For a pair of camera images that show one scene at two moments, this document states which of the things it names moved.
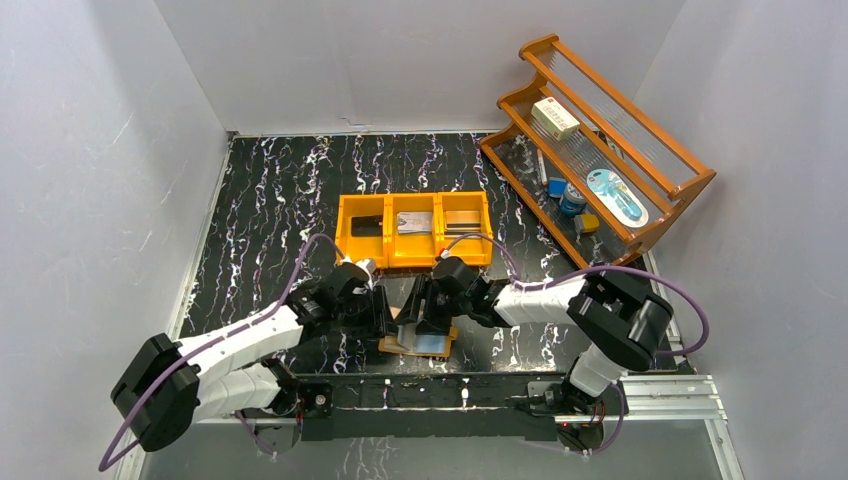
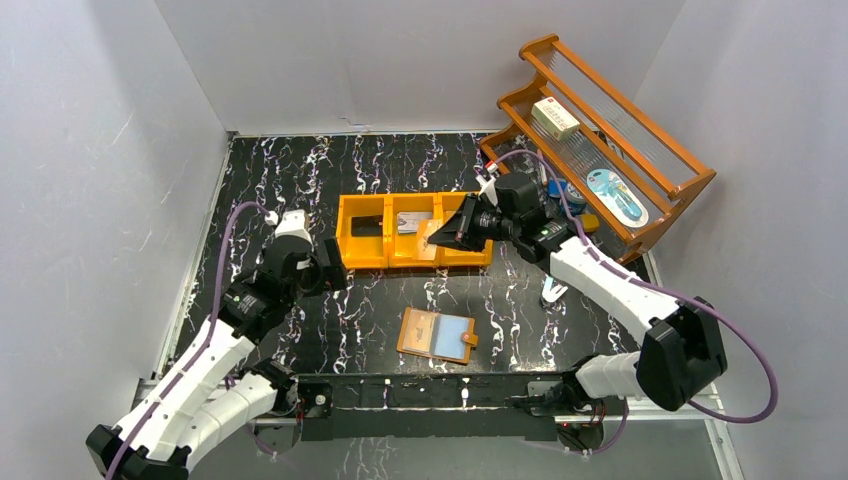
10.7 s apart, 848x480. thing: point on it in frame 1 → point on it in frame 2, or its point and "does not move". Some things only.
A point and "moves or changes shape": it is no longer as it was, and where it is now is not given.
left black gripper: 379,309 → 333,263
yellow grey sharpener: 587,223 does not move
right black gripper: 424,307 → 472,221
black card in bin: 367,225 does not move
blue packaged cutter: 616,195 does not move
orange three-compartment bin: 408,229 does not move
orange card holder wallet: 426,344 moves or changes shape
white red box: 555,118 does not move
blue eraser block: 556,186 does not move
